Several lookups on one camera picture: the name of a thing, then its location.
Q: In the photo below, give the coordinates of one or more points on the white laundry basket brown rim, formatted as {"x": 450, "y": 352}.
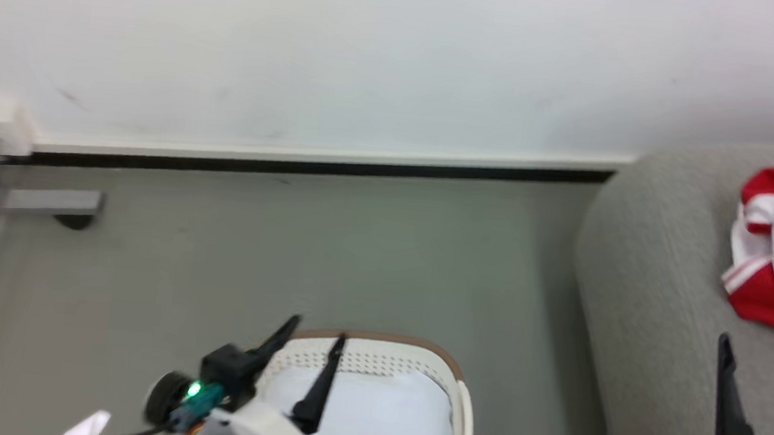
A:
{"x": 381, "y": 361}

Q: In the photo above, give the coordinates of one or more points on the white cabinet with grey foot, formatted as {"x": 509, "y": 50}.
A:
{"x": 45, "y": 200}

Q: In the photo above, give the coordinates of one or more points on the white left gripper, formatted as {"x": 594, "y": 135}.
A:
{"x": 249, "y": 433}

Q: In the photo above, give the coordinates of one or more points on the black and white baseboard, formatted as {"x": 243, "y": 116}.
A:
{"x": 293, "y": 164}

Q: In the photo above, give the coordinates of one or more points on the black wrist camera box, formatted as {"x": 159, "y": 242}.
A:
{"x": 226, "y": 375}

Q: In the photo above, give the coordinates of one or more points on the grey fabric sofa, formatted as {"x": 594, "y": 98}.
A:
{"x": 652, "y": 304}

